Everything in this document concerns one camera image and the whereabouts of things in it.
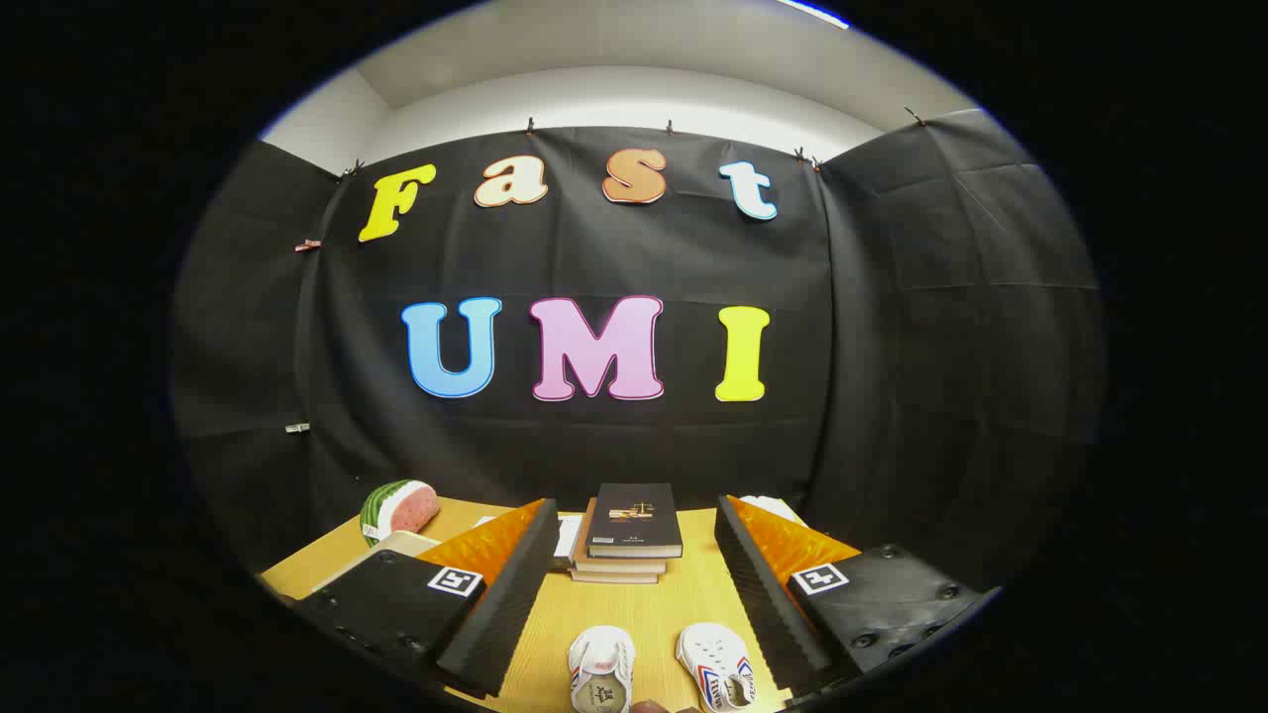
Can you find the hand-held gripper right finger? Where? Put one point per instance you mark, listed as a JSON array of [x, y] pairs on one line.
[[768, 604]]

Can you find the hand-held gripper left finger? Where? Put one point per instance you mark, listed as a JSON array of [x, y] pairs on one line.
[[505, 604]]

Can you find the white canvas shoe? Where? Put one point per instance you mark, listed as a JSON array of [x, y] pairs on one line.
[[715, 668], [601, 668]]

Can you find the beige fabric storage box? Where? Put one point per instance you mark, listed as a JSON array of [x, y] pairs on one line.
[[391, 547]]

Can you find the white portrait cover book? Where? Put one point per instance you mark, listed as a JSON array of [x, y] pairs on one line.
[[569, 535]]

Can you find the white plush toy with face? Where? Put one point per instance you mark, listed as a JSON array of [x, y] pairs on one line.
[[773, 507]]

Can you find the thin brown book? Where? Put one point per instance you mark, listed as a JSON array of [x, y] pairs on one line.
[[614, 577]]

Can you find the brown cover book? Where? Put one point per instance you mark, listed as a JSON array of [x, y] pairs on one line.
[[619, 565]]

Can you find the watermelon slice plush toy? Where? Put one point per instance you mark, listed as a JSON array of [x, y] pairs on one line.
[[401, 507]]

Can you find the black cover book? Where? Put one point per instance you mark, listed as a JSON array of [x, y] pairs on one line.
[[636, 520]]

